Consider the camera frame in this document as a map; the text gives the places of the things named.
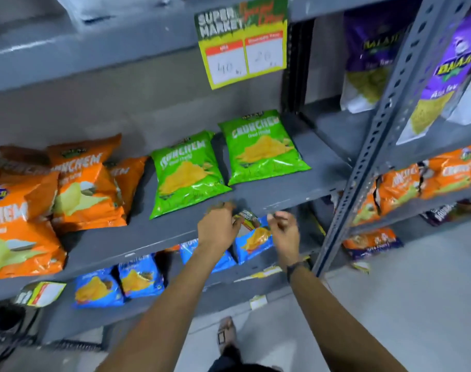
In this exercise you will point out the dark snack packet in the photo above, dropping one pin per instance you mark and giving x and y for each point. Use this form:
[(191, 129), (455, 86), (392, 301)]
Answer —
[(448, 212)]

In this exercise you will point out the person's right forearm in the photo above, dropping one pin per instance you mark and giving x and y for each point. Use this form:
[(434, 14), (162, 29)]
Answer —
[(336, 325)]

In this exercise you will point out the orange snack packet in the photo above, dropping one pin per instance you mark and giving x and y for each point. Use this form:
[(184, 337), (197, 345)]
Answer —
[(371, 242)]

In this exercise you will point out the person's dark trousers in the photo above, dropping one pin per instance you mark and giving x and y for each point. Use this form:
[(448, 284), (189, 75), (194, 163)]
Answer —
[(235, 362)]

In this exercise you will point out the black wristband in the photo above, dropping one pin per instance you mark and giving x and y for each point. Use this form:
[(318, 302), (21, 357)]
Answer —
[(297, 267)]

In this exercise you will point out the person's left forearm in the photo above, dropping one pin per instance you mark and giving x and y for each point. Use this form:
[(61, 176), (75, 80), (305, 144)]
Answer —
[(165, 317)]

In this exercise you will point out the person's left hand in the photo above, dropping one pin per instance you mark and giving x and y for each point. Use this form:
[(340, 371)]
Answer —
[(218, 228)]

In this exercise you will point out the person's foot in sandal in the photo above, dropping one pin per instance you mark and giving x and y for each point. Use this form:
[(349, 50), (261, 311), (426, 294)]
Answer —
[(227, 333)]

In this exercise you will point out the grey metal shelves rack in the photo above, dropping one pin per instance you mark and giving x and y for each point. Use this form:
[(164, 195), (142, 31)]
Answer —
[(142, 240), (394, 96)]

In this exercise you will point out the orange chips packet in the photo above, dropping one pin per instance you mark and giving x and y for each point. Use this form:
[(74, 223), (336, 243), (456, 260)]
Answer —
[(367, 211), (84, 151), (129, 178), (398, 185), (88, 197), (18, 228), (452, 170), (18, 162)]

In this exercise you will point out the person's right hand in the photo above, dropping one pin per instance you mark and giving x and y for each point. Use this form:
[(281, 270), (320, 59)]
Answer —
[(286, 238)]

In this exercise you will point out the blue chips packet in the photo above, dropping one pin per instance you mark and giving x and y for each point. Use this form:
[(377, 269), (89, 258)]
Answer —
[(189, 249), (140, 276), (255, 240), (96, 290)]

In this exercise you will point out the green chips packet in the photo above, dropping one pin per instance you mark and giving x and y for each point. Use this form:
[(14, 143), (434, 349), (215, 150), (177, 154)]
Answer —
[(262, 147), (185, 174)]

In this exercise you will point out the yellow paper scrap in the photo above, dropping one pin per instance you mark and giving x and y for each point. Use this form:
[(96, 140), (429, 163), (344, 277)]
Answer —
[(360, 266)]

